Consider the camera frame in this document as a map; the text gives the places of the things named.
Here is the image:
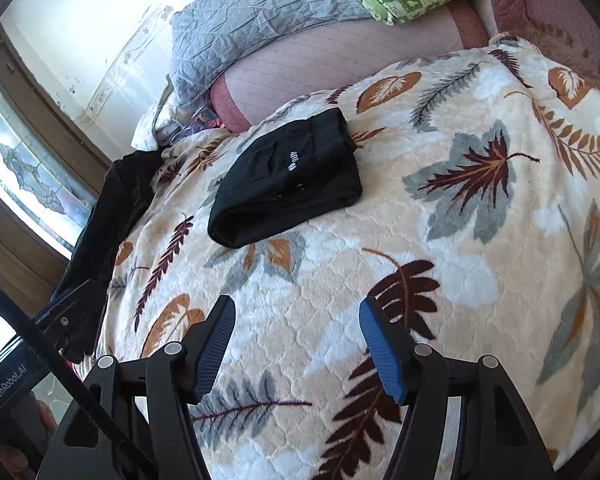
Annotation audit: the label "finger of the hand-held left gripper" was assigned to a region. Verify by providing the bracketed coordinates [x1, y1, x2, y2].
[32, 280, 106, 356]

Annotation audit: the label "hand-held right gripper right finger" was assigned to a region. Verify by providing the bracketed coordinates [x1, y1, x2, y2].
[358, 296, 556, 480]

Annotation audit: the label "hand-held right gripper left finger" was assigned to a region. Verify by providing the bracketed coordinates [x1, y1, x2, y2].
[42, 295, 237, 480]

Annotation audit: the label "black pants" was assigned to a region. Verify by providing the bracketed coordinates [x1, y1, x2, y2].
[207, 107, 363, 249]

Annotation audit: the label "person's left hand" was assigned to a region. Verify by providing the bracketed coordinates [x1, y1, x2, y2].
[0, 392, 58, 461]

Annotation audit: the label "leaf print fleece blanket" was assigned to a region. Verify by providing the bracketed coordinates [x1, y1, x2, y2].
[95, 32, 600, 480]

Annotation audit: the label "black jacket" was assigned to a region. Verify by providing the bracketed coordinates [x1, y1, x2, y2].
[50, 147, 163, 363]

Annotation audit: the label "stained glass door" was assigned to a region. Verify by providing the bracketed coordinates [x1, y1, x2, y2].
[0, 20, 113, 361]

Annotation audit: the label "white cloth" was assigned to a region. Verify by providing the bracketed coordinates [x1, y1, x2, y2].
[132, 85, 181, 152]

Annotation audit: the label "purple plastic wrapper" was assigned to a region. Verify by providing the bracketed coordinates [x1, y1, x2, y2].
[190, 105, 226, 131]

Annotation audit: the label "pink and red sofa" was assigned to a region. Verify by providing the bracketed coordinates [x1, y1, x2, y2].
[210, 0, 600, 133]

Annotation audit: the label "grey quilted blanket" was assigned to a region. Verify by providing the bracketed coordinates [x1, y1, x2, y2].
[167, 0, 378, 111]

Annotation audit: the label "black strap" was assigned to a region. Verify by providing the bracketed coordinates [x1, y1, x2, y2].
[0, 272, 158, 480]

